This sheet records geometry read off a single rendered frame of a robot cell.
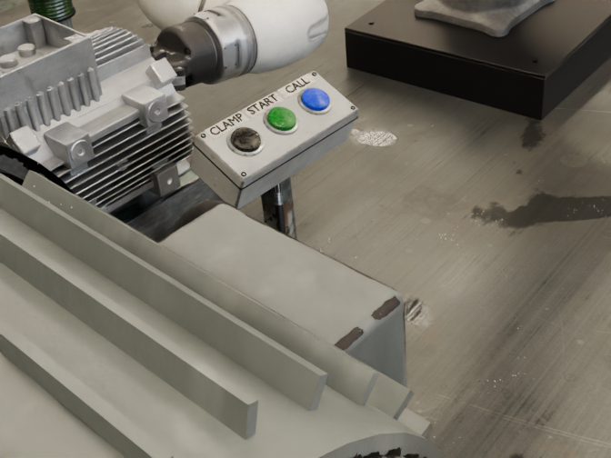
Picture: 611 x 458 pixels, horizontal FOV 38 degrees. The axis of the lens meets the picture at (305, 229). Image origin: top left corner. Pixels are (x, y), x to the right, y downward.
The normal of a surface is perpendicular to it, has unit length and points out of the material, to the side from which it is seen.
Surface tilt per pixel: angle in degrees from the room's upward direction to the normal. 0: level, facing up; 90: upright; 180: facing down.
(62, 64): 92
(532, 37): 2
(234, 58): 90
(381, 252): 0
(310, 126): 24
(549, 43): 2
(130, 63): 90
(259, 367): 60
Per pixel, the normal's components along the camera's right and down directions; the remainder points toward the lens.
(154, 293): -0.63, 0.01
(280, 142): 0.22, -0.58
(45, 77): 0.74, 0.37
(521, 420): -0.08, -0.80
